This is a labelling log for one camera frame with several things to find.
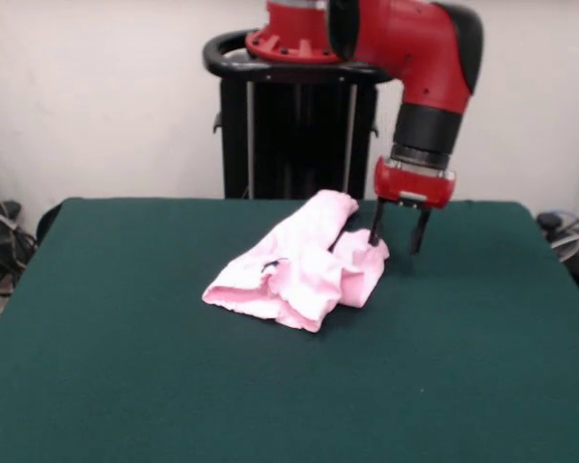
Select grey round stand base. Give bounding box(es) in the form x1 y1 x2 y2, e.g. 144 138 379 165
551 230 579 262

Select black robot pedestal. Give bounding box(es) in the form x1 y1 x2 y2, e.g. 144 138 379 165
202 29 404 200

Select pink baby pants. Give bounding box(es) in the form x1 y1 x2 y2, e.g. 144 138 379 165
201 189 391 334

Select black cable tangle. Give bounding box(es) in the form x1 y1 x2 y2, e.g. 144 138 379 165
0 153 40 339
535 204 579 264

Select dark green table cloth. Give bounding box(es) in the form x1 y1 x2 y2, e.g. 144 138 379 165
0 197 579 463

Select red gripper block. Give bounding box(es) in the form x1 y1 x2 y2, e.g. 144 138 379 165
368 156 458 256

